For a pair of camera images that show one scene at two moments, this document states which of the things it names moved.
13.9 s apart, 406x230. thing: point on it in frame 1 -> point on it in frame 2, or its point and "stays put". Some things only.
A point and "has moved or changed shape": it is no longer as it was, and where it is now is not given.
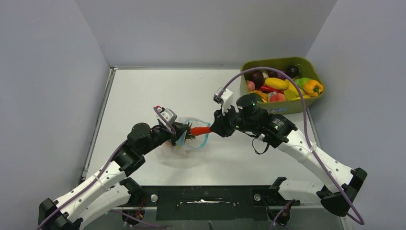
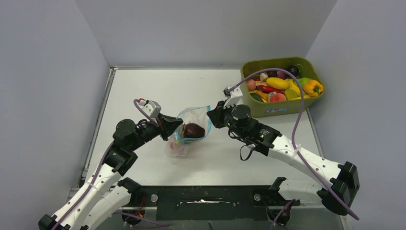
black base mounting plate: x=213 y=203 stays put
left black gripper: x=179 y=128 -> x=167 y=124
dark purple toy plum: x=293 y=71 stays put
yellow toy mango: x=276 y=83 stays put
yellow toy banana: x=291 y=87 stays put
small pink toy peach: x=251 y=86 stays put
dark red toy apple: x=258 y=78 -> x=193 y=130
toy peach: x=277 y=97 stays put
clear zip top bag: x=188 y=140 has moved or changed shape
